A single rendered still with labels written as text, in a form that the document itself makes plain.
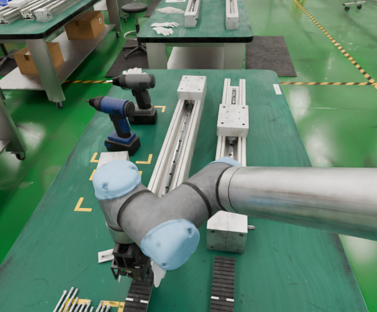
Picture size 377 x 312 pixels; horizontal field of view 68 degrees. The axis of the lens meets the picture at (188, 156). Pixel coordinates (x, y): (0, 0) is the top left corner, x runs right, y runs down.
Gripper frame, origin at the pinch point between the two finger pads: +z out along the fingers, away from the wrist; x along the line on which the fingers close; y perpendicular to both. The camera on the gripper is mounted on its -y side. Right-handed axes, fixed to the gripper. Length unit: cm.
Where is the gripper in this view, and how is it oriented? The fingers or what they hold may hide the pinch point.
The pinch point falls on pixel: (145, 270)
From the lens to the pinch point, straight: 75.1
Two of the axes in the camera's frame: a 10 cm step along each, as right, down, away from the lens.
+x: 9.9, 0.7, -1.3
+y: -1.5, 6.4, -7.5
